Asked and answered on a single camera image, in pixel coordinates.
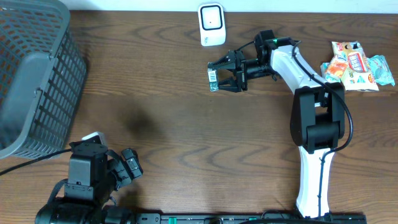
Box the grey plastic mesh basket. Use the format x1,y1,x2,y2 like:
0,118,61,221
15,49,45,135
1,0,87,159

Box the white barcode scanner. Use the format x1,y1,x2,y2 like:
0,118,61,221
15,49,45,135
198,2,226,47

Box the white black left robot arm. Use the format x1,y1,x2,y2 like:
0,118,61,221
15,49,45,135
35,139,143,224

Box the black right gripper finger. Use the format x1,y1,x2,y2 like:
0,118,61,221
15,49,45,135
208,51,236,71
218,77,239,92

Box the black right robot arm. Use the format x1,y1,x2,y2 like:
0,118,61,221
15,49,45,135
208,30,346,219

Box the green soft wipes pack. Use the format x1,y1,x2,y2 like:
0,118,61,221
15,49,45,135
368,55,395,86

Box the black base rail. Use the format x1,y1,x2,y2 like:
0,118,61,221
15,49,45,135
133,210,367,224

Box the cream wipes pack blue edges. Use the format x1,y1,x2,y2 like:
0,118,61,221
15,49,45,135
331,41,379,91

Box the teal white Kleenex tissue pack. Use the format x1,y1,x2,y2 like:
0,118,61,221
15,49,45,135
320,62,334,82

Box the orange tissue pack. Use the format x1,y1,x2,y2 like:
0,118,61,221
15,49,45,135
325,55,348,79

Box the black healing ointment box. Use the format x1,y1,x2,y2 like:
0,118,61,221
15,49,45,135
208,68,219,91

